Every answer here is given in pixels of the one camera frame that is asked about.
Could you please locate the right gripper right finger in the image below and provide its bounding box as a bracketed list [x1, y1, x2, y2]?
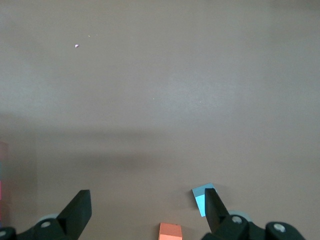
[204, 187, 251, 240]

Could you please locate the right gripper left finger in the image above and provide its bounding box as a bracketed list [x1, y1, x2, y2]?
[32, 189, 93, 240]

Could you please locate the orange foam cube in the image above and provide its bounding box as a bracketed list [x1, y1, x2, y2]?
[158, 222, 183, 240]

